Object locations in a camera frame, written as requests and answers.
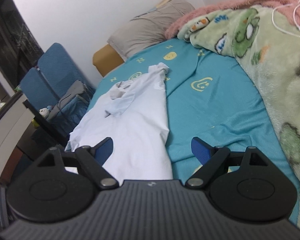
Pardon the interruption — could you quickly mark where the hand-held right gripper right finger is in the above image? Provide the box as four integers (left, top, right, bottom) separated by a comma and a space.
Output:
185, 136, 275, 189

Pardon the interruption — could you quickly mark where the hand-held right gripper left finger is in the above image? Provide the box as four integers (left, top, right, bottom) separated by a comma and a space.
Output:
30, 137, 119, 188

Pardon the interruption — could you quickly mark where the white t-shirt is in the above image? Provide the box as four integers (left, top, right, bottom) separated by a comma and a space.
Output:
65, 62, 174, 180

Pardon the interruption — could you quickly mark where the teal smiley print bed sheet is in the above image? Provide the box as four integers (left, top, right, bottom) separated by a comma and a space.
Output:
86, 39, 300, 233

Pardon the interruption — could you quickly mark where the grey cloth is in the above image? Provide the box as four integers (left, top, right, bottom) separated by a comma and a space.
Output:
50, 80, 90, 121

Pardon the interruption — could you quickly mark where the small white blue plush toy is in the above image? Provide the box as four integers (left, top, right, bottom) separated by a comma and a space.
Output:
39, 105, 53, 118

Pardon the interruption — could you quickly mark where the yellow bed headboard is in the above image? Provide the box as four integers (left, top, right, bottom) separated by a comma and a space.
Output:
92, 44, 126, 77

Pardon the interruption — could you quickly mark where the blue covered chair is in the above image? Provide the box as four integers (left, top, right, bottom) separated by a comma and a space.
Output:
37, 42, 97, 131
20, 67, 73, 140

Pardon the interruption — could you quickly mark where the white desk with black legs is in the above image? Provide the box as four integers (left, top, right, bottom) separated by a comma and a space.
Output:
0, 91, 71, 182

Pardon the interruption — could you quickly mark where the green cartoon print blanket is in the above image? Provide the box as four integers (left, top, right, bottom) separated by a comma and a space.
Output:
177, 4, 300, 231

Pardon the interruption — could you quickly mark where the grey pillow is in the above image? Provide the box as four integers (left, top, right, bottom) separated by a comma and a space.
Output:
107, 0, 196, 62

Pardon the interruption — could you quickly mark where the pink fluffy blanket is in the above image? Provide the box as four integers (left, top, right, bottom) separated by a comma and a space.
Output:
165, 0, 300, 40

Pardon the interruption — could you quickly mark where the dark window with grille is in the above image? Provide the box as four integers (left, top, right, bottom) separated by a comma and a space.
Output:
0, 0, 45, 91

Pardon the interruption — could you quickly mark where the black cable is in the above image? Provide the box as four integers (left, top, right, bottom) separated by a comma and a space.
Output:
57, 96, 74, 132

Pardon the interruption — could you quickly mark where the white cable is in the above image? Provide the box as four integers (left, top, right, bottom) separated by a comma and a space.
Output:
272, 0, 300, 37

